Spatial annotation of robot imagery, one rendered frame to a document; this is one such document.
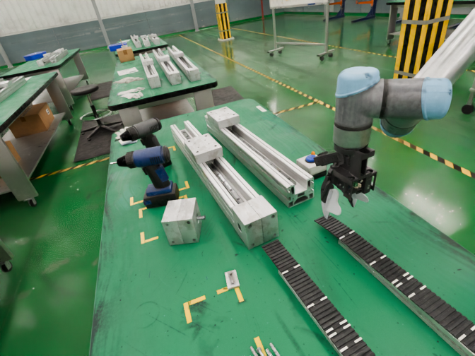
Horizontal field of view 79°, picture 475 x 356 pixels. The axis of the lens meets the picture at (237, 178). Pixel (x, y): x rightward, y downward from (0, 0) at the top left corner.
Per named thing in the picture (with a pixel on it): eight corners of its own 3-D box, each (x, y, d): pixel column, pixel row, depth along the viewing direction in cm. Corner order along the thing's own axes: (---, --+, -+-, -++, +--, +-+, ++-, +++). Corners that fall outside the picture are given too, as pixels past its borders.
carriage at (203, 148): (225, 162, 113) (221, 146, 109) (198, 171, 110) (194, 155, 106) (210, 147, 126) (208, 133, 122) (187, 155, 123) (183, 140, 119)
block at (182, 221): (206, 241, 86) (200, 217, 81) (169, 245, 87) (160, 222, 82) (209, 219, 94) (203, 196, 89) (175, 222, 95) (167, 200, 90)
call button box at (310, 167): (326, 174, 106) (327, 160, 102) (305, 184, 103) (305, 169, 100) (313, 166, 112) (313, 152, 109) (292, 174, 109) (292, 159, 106)
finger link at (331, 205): (329, 229, 69) (343, 197, 65) (314, 216, 74) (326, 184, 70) (339, 229, 70) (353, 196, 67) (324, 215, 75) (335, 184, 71)
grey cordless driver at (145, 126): (174, 163, 130) (160, 118, 118) (135, 183, 120) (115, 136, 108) (166, 158, 135) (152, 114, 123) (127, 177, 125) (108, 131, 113)
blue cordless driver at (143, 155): (182, 203, 104) (165, 150, 92) (127, 213, 103) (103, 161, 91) (182, 191, 110) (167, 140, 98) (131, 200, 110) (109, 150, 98)
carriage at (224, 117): (241, 128, 138) (239, 114, 134) (220, 135, 135) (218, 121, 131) (228, 119, 151) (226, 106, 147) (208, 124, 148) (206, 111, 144)
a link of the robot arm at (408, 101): (437, 92, 59) (378, 93, 63) (456, 68, 49) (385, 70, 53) (433, 130, 59) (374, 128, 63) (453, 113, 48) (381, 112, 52)
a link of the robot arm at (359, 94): (386, 74, 50) (335, 76, 53) (377, 132, 56) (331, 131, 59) (384, 63, 56) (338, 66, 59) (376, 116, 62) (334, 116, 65)
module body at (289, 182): (313, 197, 96) (314, 176, 91) (288, 208, 93) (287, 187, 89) (224, 125, 159) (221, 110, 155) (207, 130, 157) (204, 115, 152)
